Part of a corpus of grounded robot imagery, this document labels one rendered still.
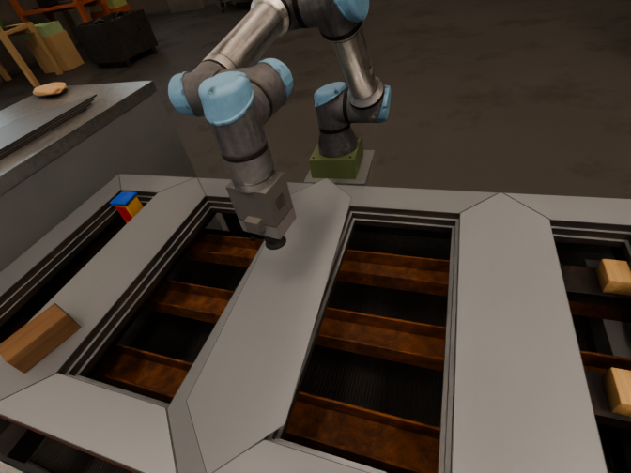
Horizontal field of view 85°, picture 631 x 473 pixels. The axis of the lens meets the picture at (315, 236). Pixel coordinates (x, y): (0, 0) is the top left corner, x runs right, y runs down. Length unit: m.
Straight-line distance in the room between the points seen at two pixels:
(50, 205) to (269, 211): 0.88
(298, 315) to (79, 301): 0.52
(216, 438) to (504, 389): 0.44
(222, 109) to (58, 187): 0.90
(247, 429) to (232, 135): 0.44
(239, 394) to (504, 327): 0.46
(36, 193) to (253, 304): 0.81
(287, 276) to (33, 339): 0.51
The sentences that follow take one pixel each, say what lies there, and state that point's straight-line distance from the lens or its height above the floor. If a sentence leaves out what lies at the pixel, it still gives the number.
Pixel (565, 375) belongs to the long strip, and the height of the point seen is 0.87.
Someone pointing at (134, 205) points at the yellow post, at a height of 0.86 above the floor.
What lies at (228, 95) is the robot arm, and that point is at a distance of 0.51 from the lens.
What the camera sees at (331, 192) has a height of 0.87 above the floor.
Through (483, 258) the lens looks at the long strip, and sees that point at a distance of 0.78.
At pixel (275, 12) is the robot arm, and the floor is 1.28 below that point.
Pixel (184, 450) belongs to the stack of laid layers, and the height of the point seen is 0.87.
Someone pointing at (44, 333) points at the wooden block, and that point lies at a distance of 0.89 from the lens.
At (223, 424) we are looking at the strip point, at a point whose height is 0.87.
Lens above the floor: 1.42
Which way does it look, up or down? 42 degrees down
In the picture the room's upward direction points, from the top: 12 degrees counter-clockwise
